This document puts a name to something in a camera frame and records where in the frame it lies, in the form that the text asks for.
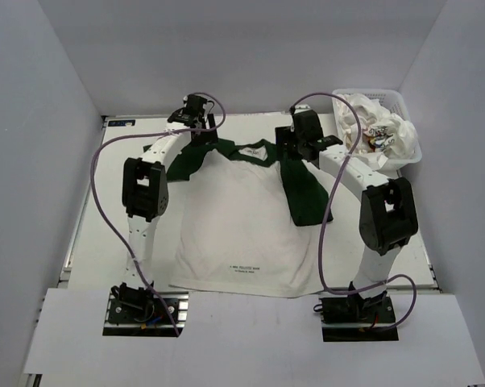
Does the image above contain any white printed t-shirt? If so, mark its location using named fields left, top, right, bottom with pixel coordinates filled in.
left=333, top=93, right=421, bottom=170

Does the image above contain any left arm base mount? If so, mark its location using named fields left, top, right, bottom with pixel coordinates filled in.
left=102, top=284, right=189, bottom=337

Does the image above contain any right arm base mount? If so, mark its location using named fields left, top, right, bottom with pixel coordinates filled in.
left=313, top=294, right=399, bottom=343

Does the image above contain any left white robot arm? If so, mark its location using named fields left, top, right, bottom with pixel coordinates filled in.
left=122, top=93, right=218, bottom=289

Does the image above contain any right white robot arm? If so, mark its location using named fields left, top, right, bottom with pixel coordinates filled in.
left=275, top=107, right=418, bottom=322

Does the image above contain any white plastic basket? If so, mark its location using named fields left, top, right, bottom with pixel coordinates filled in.
left=331, top=88, right=424, bottom=170

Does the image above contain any white green-sleeved t-shirt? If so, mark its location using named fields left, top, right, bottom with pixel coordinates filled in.
left=167, top=139, right=329, bottom=298

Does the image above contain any blue table label sticker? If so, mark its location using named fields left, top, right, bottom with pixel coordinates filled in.
left=107, top=119, right=136, bottom=127

